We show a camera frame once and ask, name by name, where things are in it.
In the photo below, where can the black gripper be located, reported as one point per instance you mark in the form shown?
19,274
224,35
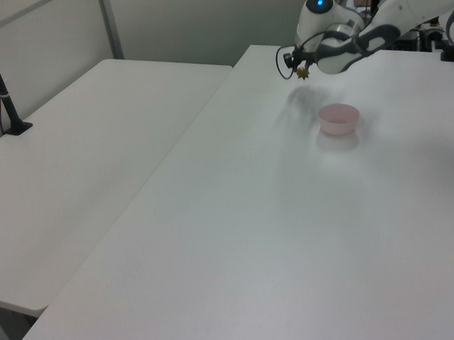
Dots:
294,58

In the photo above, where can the red toy strawberry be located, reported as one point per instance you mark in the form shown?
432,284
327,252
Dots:
303,74

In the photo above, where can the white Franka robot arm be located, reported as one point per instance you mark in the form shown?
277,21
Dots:
356,23

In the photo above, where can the pink plastic bowl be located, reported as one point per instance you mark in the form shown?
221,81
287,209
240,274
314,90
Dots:
339,121

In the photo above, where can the dark electronics equipment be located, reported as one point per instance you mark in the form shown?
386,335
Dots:
412,40

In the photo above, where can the black table clamp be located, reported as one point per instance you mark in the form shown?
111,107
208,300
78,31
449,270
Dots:
449,54

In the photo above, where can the white side table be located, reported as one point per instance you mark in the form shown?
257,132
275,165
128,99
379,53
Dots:
80,145

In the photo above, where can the grey metal frame post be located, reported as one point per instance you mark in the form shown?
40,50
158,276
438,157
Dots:
112,28

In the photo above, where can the black camera stand pole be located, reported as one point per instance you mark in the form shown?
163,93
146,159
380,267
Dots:
4,99

